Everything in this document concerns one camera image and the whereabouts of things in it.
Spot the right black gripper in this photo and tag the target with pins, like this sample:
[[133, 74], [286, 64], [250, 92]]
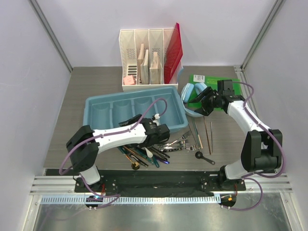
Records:
[[205, 109]]

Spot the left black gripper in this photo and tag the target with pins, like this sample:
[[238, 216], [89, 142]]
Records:
[[133, 120]]

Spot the blue plastic cutlery tray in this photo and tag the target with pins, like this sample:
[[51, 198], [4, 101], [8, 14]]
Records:
[[107, 111]]

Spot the black knife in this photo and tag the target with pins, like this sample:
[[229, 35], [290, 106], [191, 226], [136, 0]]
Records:
[[131, 154]]

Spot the gold spoon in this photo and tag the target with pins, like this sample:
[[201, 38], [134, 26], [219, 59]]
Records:
[[134, 165]]

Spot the purple handled utensil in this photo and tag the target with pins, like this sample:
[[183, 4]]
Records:
[[161, 160]]

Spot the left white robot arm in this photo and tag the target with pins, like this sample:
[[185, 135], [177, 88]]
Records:
[[86, 144]]

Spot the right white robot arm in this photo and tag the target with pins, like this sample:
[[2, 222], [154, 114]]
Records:
[[262, 149]]

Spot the blue headphones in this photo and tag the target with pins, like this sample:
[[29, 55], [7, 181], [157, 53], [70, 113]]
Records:
[[186, 93]]

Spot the thin grey chopstick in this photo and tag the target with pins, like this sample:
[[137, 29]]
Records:
[[191, 130]]

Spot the silver fork upper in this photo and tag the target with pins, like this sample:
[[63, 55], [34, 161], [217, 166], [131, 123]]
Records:
[[183, 137]]

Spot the white ceramic spoon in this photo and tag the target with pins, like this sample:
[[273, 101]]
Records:
[[148, 152]]

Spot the pink cube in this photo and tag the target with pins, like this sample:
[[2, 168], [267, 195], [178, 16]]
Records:
[[129, 80]]

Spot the silver fork right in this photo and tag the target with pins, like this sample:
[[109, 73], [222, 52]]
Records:
[[189, 147]]

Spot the black measuring spoon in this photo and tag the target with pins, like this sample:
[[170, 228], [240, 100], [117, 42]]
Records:
[[199, 155]]

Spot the wooden board right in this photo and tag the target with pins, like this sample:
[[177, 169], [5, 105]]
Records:
[[155, 73]]

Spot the wooden board middle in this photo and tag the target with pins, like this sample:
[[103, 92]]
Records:
[[145, 69]]

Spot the light wooden board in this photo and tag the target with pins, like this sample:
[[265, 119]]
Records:
[[140, 61]]

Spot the white file organizer rack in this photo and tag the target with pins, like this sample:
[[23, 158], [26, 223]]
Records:
[[155, 40]]

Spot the patterned handle fork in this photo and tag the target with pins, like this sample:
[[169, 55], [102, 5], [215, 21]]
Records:
[[173, 149]]

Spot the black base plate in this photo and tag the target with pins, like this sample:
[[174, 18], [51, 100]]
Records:
[[145, 183]]

